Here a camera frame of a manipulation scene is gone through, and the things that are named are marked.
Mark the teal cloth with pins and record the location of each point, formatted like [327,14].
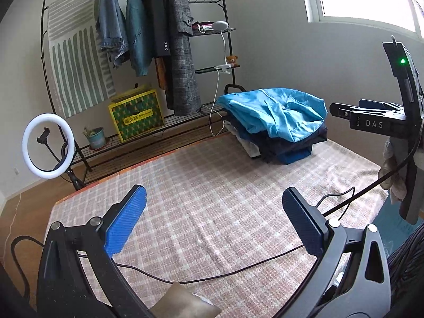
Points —
[387,220]

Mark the teal knit sweater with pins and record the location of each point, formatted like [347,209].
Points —
[139,36]

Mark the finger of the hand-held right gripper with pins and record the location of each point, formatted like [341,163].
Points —
[339,111]
[377,104]

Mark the black metal clothes rack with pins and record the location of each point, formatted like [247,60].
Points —
[222,13]

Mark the checked pink mat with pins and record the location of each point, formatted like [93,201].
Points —
[215,188]

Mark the orange brown garment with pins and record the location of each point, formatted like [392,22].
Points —
[161,73]

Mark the person's right hand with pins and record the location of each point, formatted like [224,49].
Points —
[396,165]

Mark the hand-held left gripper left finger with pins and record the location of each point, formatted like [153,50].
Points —
[126,218]

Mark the stack of folded dark clothes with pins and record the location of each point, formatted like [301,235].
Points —
[285,150]

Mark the person's dark striped clothing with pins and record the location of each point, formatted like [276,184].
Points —
[407,271]

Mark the beige bag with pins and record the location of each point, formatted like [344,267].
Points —
[185,301]

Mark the blue striped garment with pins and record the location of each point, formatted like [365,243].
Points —
[265,109]

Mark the grey plaid coat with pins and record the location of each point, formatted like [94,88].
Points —
[182,66]

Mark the black jacket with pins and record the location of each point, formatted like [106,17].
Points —
[154,16]

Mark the green striped wall hanging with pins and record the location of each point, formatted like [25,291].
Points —
[76,73]

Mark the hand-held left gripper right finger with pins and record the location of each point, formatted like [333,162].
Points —
[304,222]

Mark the small brown teddy bear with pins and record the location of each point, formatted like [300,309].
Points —
[233,61]

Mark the blue denim jacket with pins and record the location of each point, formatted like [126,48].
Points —
[111,23]

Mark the yellow patterned crate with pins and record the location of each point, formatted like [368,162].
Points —
[139,116]

